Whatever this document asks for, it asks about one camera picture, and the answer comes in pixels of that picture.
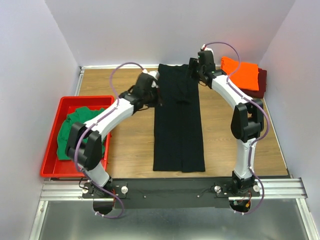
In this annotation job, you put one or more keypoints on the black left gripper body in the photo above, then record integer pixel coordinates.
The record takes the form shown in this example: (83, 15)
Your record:
(153, 99)

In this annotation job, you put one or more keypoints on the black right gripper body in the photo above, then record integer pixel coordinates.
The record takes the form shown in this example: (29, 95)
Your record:
(193, 65)

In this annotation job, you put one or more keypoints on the black t shirt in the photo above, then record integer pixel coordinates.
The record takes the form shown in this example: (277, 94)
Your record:
(178, 135)

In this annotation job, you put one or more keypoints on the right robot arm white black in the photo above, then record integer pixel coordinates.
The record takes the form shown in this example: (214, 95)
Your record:
(247, 121)

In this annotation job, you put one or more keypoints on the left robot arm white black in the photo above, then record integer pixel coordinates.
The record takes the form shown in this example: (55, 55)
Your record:
(84, 145)

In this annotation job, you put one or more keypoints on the orange folded t shirt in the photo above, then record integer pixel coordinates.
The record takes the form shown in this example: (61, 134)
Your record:
(246, 77)

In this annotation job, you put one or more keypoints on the dark red folded t shirt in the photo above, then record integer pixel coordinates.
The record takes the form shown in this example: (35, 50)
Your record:
(262, 84)

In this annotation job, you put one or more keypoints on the green crumpled t shirt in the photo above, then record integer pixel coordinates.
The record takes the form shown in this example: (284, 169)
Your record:
(81, 115)

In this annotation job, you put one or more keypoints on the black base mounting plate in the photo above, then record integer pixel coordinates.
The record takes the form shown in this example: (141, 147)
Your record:
(172, 193)

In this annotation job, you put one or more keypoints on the red plastic tray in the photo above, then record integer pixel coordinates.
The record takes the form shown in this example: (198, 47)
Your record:
(52, 167)

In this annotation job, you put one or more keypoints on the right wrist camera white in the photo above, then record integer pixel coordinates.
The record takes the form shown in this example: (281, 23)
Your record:
(206, 48)

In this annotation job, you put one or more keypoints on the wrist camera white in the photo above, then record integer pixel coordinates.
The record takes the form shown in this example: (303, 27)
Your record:
(155, 74)
(206, 48)

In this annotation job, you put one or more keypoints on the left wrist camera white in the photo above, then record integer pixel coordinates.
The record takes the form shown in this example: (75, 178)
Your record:
(155, 74)

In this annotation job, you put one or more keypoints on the aluminium frame rail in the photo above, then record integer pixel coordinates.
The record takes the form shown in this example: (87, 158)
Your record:
(286, 188)

